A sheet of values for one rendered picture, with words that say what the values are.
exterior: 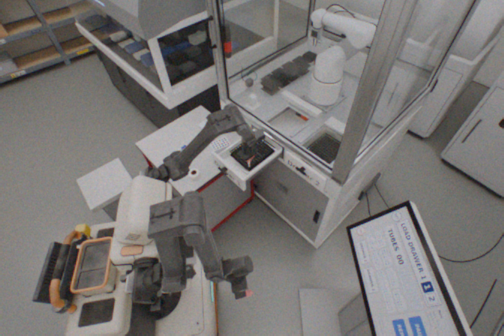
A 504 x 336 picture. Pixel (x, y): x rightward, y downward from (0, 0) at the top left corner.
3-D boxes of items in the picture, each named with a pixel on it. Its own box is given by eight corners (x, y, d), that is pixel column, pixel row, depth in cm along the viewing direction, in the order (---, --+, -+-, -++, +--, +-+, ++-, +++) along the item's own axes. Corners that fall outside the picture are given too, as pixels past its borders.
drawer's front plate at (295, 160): (322, 191, 158) (325, 180, 150) (284, 163, 172) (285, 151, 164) (324, 189, 159) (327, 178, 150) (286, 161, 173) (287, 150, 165)
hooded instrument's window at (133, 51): (166, 97, 205) (146, 40, 171) (77, 23, 293) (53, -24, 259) (272, 41, 255) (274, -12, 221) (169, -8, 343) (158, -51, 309)
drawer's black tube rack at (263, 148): (249, 174, 165) (249, 167, 160) (230, 157, 174) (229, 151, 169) (274, 154, 175) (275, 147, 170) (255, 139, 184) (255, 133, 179)
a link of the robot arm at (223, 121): (209, 104, 91) (223, 130, 89) (238, 101, 101) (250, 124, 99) (159, 163, 120) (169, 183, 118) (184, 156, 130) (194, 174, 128)
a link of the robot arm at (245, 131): (220, 108, 99) (234, 133, 97) (233, 100, 99) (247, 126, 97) (240, 131, 141) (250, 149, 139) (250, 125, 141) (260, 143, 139)
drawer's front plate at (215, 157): (244, 191, 160) (242, 180, 151) (213, 163, 174) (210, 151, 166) (246, 189, 160) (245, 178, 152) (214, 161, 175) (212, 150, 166)
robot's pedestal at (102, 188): (134, 258, 217) (89, 211, 160) (120, 230, 233) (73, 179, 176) (168, 235, 229) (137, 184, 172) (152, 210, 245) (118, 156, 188)
